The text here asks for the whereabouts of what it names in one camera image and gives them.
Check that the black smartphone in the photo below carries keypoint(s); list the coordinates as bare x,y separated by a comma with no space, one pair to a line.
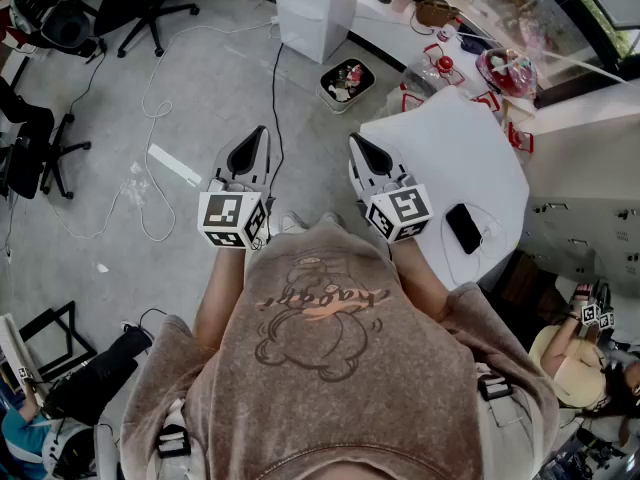
463,228

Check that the clear plastic wrap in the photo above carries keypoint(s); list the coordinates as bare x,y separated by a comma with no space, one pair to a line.
135,185

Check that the brown bag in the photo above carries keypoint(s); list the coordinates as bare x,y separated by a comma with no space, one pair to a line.
437,13

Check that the dark blue pouch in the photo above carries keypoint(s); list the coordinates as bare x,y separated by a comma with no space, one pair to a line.
472,43

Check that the white flat strip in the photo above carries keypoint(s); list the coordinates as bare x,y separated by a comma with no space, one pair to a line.
175,165

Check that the person's white shoe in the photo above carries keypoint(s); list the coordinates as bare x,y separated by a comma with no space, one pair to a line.
292,222
332,219

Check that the white paper scrap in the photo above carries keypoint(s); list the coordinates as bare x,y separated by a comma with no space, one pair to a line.
101,268

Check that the person's brown printed shirt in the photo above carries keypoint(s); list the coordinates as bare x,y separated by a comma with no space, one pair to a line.
325,378

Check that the thin white rod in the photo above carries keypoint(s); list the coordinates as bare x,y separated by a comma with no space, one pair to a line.
575,61

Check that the person's right white shoe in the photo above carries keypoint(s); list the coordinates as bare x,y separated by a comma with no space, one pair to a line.
332,219

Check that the person's left forearm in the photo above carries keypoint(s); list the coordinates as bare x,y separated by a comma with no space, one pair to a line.
220,293

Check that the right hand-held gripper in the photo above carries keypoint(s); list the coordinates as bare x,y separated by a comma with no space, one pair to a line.
405,208

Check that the white trash bin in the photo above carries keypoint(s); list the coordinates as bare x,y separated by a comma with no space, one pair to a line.
345,85

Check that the person's left white shoe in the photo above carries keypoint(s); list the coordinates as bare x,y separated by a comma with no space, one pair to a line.
292,222

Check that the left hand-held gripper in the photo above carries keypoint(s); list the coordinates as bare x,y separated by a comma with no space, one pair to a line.
227,210

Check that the person's right forearm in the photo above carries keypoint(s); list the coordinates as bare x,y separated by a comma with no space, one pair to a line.
420,278

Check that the black metal frame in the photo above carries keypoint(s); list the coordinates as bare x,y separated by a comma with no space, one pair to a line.
70,340

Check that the pink and red plastic bag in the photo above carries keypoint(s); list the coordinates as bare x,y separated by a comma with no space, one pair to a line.
507,75

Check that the white water dispenser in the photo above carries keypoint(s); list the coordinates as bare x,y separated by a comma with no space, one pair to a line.
320,23

